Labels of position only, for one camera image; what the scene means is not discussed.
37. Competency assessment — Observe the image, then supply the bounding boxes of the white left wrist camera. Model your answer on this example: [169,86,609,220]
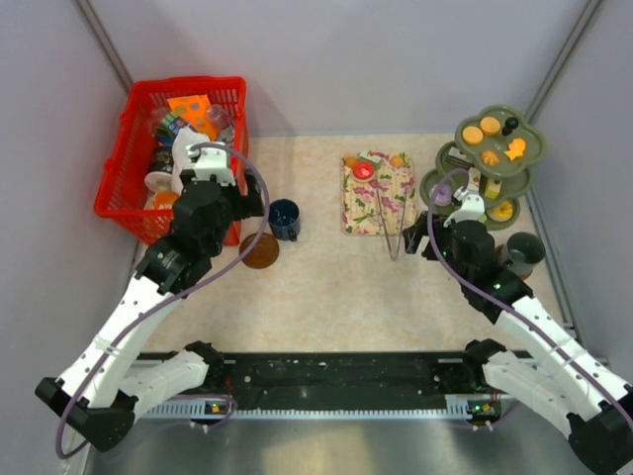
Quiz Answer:
[181,142,236,187]

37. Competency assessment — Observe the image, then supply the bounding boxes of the stainless steel food tongs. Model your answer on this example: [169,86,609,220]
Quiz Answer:
[375,181,408,262]

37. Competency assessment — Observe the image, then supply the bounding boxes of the floral rectangular serving tray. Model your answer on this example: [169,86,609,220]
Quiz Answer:
[340,150,418,236]

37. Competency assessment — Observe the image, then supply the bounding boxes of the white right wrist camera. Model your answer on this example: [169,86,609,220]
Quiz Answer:
[443,188,486,228]

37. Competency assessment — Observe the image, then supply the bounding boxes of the orange dotted box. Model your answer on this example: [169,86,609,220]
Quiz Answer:
[167,95,217,141]

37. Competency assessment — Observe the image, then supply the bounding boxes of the brown wooden coaster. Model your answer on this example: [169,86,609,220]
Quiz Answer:
[242,233,280,270]
[496,244,535,280]

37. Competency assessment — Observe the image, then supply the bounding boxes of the round tan cracker biscuit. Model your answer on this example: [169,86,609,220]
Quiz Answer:
[462,126,484,144]

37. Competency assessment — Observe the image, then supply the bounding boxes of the black cylindrical can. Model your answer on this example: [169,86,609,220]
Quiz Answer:
[147,145,174,174]

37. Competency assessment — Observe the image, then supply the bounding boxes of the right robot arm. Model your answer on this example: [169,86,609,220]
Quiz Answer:
[404,212,632,474]

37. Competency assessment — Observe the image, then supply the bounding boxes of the dark blue mug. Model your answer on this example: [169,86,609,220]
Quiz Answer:
[268,199,301,242]

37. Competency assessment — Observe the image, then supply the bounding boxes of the red round donut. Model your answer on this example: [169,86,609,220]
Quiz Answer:
[352,161,376,183]

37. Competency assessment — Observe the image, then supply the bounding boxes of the yellow square cake piece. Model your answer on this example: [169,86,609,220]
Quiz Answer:
[484,178,501,199]

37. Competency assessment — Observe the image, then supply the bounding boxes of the purple frosted donut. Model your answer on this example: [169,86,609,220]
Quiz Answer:
[429,184,453,207]

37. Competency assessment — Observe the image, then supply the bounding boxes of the red plastic basket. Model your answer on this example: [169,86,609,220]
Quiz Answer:
[93,76,249,245]

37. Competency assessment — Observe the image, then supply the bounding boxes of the white cloth bag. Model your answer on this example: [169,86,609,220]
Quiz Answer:
[171,127,209,195]

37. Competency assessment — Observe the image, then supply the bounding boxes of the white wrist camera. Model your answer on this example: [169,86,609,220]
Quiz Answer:
[443,188,486,228]
[181,142,236,187]

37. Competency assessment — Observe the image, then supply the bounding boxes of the white cream cake slice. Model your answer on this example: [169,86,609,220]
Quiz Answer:
[467,167,482,193]

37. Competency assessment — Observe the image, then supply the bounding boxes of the dark green mug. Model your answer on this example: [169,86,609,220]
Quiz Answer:
[505,232,546,268]

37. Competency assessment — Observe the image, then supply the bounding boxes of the yellow frosted donut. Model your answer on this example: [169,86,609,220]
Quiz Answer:
[487,200,514,223]

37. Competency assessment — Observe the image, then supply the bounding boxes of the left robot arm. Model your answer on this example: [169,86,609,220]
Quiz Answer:
[35,168,270,452]

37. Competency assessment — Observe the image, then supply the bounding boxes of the chocolate cake slice with cherry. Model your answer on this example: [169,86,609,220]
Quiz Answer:
[446,155,473,169]

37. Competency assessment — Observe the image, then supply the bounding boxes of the green three-tier dessert stand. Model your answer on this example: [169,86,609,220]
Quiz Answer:
[419,105,547,231]

